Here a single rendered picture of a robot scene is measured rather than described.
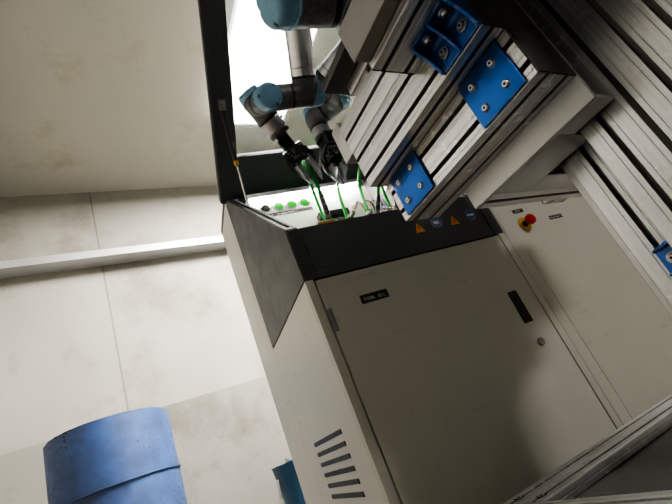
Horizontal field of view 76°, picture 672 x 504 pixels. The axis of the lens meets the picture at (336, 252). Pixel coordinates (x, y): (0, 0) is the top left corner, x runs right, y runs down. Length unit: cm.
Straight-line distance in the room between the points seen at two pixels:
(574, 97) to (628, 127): 9
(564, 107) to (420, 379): 69
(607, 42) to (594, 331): 93
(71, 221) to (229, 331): 158
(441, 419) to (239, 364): 269
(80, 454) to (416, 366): 195
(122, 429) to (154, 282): 152
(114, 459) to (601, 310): 227
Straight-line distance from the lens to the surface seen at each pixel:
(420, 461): 109
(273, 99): 130
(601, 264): 169
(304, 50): 137
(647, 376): 159
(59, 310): 379
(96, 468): 265
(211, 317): 377
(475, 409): 119
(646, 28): 79
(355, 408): 105
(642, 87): 78
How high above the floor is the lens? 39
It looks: 23 degrees up
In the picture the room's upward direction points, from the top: 23 degrees counter-clockwise
